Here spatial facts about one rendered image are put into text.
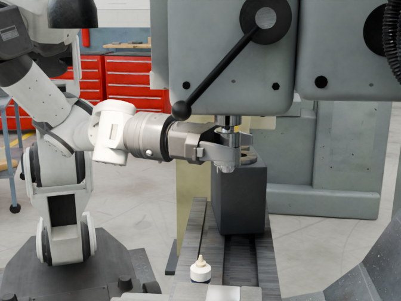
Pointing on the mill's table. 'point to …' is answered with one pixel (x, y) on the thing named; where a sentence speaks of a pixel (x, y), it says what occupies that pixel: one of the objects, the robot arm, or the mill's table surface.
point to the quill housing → (189, 21)
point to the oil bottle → (200, 272)
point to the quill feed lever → (252, 15)
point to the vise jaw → (190, 291)
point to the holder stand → (240, 195)
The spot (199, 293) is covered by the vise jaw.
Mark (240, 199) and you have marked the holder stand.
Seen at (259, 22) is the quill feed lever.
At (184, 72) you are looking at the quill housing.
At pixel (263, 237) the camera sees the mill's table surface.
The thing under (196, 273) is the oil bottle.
